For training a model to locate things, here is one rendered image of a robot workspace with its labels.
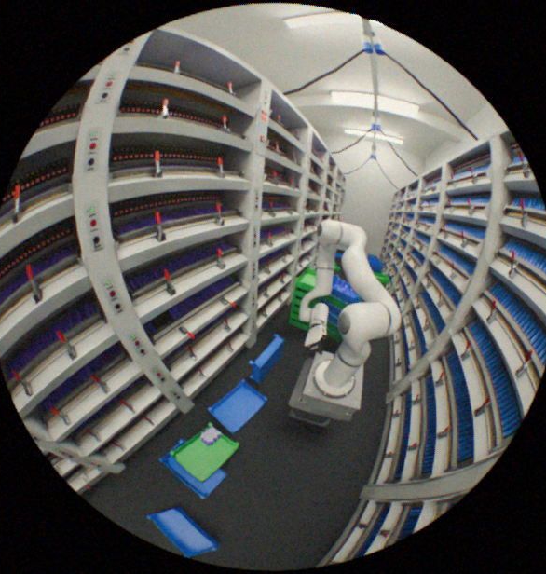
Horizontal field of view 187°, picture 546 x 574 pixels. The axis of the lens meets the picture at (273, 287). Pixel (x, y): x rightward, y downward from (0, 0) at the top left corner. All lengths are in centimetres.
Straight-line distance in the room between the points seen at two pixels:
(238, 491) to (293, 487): 28
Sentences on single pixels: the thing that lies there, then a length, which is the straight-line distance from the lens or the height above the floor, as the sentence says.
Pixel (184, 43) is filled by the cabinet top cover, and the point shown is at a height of 175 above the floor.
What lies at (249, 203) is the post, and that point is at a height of 102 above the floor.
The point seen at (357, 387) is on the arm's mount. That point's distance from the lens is 85.
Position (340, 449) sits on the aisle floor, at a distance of 115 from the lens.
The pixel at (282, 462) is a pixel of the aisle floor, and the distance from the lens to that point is 106.
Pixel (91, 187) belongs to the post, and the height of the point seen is 114.
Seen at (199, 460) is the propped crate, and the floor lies 8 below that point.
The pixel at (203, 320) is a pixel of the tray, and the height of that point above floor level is 54.
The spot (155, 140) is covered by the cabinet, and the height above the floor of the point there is 133.
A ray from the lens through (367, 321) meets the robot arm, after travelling 48.
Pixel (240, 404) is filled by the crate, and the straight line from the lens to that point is 111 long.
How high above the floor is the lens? 106
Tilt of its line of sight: 30 degrees down
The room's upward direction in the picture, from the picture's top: 5 degrees clockwise
